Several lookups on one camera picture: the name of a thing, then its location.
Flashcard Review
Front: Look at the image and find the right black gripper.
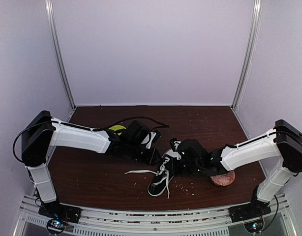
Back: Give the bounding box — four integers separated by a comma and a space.
165, 157, 203, 176

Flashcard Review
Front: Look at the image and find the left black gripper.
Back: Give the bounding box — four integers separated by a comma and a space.
125, 141, 163, 166

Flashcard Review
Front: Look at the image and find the white shoelace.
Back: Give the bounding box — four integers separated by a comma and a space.
124, 155, 177, 199

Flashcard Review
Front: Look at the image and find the black white canvas sneaker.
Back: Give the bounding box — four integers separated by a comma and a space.
148, 149, 181, 199

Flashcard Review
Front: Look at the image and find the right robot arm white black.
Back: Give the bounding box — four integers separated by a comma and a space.
171, 119, 302, 217

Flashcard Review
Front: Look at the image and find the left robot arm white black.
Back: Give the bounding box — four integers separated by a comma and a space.
20, 111, 160, 218

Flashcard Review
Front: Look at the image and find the green plastic bowl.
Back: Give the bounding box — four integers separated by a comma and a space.
108, 124, 126, 136

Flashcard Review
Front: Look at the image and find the red white patterned bowl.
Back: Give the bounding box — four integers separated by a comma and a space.
210, 171, 236, 187

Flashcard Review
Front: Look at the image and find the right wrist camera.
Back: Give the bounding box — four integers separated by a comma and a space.
169, 138, 209, 168

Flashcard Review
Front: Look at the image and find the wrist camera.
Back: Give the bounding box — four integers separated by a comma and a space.
120, 120, 161, 149
169, 138, 209, 168

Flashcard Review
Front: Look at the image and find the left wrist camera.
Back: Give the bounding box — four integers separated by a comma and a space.
120, 120, 161, 149

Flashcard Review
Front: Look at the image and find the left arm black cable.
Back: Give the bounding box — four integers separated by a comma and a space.
12, 116, 170, 165

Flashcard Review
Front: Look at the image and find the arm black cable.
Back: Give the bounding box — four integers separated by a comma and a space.
12, 116, 170, 165
261, 194, 279, 229

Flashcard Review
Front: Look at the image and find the aluminium front rail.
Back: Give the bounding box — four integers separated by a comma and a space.
11, 194, 300, 236

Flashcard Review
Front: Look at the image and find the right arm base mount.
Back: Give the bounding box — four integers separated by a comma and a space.
228, 204, 271, 234

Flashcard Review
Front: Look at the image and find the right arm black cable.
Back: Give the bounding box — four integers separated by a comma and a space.
261, 194, 279, 229

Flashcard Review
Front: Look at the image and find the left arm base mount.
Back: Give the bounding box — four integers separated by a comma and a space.
38, 205, 82, 235

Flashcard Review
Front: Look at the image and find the right aluminium frame post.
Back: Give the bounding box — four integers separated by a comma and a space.
231, 0, 262, 111

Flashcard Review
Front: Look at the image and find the aluminium frame post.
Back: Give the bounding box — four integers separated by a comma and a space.
231, 0, 262, 111
45, 0, 76, 110

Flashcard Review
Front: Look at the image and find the left aluminium frame post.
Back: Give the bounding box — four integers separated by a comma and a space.
45, 0, 76, 110

